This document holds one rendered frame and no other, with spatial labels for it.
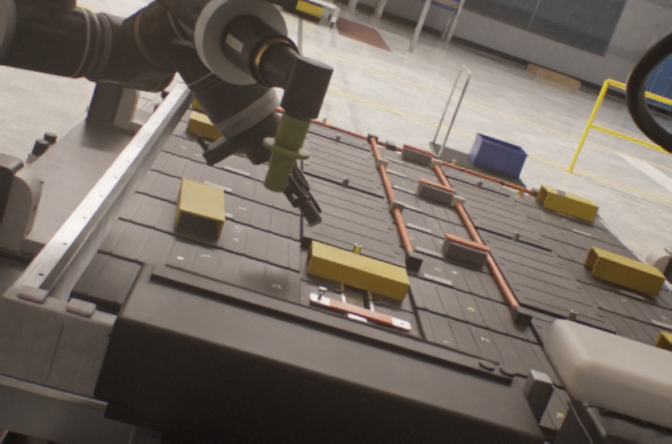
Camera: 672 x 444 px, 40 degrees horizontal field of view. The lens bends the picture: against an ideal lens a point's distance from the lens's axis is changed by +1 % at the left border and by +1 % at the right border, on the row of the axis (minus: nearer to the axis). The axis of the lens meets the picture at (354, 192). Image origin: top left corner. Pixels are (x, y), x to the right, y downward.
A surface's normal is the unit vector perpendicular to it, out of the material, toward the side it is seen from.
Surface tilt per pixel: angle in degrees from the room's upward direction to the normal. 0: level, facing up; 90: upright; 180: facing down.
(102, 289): 0
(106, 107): 90
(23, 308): 90
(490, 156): 88
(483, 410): 0
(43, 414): 90
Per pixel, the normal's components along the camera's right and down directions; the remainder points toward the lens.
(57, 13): 0.78, -0.09
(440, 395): 0.33, -0.91
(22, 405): 0.05, 0.27
